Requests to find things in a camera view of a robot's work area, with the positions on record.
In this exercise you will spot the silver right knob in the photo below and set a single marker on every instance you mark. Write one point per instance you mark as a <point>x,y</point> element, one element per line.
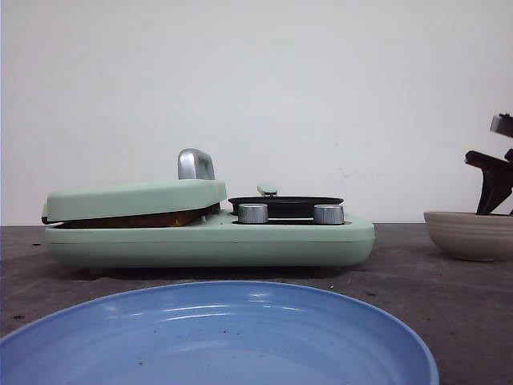
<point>328,215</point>

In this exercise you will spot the blue plate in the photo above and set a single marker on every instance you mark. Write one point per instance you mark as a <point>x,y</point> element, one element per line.
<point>218,333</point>

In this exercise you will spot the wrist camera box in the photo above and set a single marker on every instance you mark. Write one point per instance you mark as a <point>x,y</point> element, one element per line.
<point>502,124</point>

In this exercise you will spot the silver knob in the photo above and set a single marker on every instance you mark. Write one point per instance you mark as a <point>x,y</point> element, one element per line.
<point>328,215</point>
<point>252,214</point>

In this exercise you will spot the beige ceramic bowl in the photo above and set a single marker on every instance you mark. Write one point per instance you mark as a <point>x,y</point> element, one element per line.
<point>469,236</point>

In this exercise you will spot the mint green breakfast maker lid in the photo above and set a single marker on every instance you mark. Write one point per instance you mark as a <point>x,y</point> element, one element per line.
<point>195,188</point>

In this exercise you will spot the white bread slice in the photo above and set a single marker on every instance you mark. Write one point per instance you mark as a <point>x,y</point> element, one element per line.
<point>140,221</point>

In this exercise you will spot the silver left knob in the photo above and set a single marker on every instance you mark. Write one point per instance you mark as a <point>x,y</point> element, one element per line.
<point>252,214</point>

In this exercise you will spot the black frying pan green handle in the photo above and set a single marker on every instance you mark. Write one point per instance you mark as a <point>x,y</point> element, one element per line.
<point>282,206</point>

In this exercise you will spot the mint green breakfast maker base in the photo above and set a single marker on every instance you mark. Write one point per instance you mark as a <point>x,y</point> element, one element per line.
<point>216,242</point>

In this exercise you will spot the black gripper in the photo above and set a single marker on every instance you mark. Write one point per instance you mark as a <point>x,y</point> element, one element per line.
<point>497,180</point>

